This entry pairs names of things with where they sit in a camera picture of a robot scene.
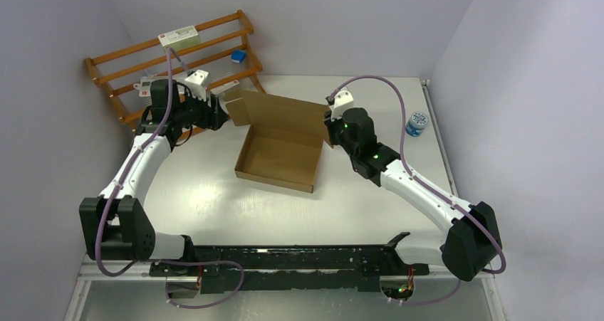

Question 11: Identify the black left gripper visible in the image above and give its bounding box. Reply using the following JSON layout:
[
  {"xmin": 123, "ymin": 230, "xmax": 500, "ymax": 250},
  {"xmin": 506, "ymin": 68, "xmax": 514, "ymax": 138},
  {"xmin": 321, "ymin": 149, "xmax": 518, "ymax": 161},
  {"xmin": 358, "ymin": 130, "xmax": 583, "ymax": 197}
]
[{"xmin": 174, "ymin": 87, "xmax": 230, "ymax": 131}]

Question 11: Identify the brown cardboard box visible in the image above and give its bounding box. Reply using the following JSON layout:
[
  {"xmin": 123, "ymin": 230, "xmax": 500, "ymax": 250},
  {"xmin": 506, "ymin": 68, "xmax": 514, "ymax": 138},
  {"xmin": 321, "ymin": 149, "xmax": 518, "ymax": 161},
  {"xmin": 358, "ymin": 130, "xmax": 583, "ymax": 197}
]
[{"xmin": 224, "ymin": 90, "xmax": 330, "ymax": 193}]

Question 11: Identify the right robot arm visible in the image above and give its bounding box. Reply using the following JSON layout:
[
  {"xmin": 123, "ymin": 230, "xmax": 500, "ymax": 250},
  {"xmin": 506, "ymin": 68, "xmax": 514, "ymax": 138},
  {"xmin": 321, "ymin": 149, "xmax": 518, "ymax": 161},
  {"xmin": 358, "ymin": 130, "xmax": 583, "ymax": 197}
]
[{"xmin": 324, "ymin": 107, "xmax": 502, "ymax": 282}]

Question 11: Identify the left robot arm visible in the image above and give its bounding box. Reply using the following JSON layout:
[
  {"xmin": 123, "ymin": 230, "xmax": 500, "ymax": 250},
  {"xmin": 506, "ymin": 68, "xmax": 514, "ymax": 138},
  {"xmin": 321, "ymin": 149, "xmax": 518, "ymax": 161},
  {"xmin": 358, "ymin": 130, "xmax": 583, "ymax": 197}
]
[{"xmin": 78, "ymin": 70, "xmax": 228, "ymax": 277}]

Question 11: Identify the small white grey box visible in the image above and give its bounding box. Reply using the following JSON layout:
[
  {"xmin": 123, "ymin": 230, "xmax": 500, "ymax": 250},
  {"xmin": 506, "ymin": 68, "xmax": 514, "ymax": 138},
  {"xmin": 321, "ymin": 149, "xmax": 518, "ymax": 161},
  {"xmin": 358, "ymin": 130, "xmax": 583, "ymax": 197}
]
[{"xmin": 209, "ymin": 80, "xmax": 241, "ymax": 100}]

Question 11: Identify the white green product box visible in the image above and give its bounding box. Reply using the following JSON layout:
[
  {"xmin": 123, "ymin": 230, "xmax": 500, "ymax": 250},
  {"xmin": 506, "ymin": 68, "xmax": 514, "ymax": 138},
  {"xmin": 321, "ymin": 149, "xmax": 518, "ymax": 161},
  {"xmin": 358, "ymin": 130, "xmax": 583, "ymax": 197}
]
[{"xmin": 157, "ymin": 26, "xmax": 201, "ymax": 53}]

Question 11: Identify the small blue cube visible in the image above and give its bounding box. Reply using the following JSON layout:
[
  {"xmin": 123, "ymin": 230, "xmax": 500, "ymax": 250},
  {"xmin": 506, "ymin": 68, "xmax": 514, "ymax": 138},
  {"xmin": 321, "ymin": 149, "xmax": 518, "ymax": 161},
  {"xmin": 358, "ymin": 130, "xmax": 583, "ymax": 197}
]
[{"xmin": 231, "ymin": 50, "xmax": 246, "ymax": 63}]

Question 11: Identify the wooden tiered rack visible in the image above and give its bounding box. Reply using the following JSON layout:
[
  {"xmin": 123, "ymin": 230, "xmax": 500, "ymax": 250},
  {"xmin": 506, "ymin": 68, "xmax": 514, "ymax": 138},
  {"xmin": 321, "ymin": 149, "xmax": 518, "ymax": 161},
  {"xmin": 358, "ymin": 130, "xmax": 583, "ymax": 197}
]
[{"xmin": 84, "ymin": 10, "xmax": 265, "ymax": 130}]

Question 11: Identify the clear blister pack card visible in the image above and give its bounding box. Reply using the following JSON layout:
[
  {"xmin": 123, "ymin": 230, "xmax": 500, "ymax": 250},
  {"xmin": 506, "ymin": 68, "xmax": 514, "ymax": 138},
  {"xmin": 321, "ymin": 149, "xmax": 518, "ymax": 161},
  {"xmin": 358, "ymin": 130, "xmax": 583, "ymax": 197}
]
[{"xmin": 132, "ymin": 74, "xmax": 195, "ymax": 98}]

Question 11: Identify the blue white lidded jar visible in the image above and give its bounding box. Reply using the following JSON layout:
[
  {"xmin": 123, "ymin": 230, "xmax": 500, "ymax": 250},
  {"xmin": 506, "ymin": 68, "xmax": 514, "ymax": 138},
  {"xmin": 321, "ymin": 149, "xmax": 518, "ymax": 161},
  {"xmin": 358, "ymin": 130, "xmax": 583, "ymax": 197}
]
[{"xmin": 405, "ymin": 112, "xmax": 429, "ymax": 137}]

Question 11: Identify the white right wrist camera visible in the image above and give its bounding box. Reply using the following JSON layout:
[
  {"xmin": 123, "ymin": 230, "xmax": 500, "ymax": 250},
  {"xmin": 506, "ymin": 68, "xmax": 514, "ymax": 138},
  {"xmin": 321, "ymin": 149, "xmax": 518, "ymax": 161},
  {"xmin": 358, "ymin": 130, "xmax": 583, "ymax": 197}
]
[{"xmin": 327, "ymin": 88, "xmax": 354, "ymax": 121}]

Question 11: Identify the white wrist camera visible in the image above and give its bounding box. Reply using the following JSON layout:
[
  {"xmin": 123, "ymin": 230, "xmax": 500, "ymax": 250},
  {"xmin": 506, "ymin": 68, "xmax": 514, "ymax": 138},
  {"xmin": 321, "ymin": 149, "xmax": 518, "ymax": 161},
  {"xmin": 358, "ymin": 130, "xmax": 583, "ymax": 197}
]
[
  {"xmin": 327, "ymin": 88, "xmax": 354, "ymax": 121},
  {"xmin": 184, "ymin": 70, "xmax": 211, "ymax": 101}
]

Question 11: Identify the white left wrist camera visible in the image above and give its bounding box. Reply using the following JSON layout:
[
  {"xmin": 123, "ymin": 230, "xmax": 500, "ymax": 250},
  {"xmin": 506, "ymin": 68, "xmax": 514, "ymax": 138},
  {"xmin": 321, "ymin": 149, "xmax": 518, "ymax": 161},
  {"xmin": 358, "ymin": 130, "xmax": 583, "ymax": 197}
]
[{"xmin": 184, "ymin": 70, "xmax": 211, "ymax": 101}]

